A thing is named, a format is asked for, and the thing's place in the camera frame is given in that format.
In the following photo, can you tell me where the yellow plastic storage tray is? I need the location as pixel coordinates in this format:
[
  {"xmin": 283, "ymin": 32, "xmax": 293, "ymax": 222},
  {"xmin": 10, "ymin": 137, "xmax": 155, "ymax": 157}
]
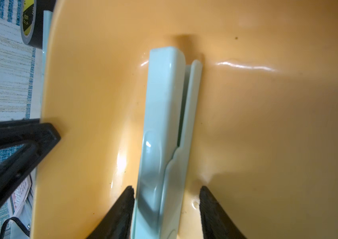
[{"xmin": 31, "ymin": 1, "xmax": 338, "ymax": 239}]

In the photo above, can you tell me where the black yellow tape roll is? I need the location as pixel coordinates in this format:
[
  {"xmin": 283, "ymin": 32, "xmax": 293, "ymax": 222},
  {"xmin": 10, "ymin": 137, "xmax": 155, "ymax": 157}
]
[{"xmin": 20, "ymin": 0, "xmax": 56, "ymax": 49}]

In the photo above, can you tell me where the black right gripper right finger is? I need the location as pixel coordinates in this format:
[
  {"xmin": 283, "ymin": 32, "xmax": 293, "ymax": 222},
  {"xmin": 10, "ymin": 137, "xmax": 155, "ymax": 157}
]
[{"xmin": 199, "ymin": 186, "xmax": 246, "ymax": 239}]

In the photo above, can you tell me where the pink calculator device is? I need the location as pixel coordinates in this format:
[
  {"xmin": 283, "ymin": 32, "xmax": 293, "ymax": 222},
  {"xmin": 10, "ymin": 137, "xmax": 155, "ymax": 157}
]
[{"xmin": 8, "ymin": 176, "xmax": 32, "ymax": 217}]

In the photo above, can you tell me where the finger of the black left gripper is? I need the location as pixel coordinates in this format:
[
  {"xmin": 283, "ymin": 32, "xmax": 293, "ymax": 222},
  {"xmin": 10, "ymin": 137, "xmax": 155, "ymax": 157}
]
[{"xmin": 0, "ymin": 119, "xmax": 61, "ymax": 208}]

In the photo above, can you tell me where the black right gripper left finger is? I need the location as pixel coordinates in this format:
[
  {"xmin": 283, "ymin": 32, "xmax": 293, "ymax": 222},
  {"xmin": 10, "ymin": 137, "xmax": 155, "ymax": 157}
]
[{"xmin": 87, "ymin": 186, "xmax": 135, "ymax": 239}]

